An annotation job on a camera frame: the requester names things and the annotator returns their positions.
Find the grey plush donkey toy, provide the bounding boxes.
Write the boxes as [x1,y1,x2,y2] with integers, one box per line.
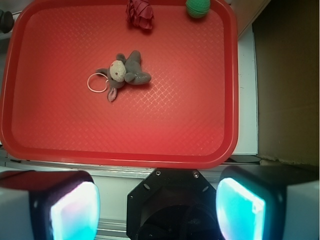
[86,50,152,102]

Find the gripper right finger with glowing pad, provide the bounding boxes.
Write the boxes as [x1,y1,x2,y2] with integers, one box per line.
[215,165,320,240]

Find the red plastic tray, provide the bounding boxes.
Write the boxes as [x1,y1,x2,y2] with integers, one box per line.
[0,0,239,169]

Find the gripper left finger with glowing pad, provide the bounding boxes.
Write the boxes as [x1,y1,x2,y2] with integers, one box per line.
[0,170,100,240]

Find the green ball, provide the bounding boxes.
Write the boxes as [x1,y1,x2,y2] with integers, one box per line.
[185,0,211,19]

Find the brown cardboard box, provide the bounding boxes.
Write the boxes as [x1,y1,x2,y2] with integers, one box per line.
[252,0,320,166]

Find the black knob object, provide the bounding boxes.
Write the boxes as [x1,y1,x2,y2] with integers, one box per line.
[0,10,15,34]

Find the red folded fabric toy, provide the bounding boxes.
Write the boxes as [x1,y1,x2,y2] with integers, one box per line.
[125,0,154,30]

